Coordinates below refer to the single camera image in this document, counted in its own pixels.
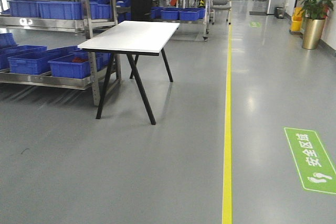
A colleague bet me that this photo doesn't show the white table black legs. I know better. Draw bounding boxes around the white table black legs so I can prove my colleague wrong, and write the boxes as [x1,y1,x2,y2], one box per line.
[78,20,179,125]

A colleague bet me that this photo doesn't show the black mesh office chair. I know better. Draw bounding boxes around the black mesh office chair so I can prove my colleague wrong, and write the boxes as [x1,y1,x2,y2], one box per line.
[131,0,153,22]

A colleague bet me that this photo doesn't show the gold pot green plant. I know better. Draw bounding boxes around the gold pot green plant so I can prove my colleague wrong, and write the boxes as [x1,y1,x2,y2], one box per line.
[299,0,335,50]

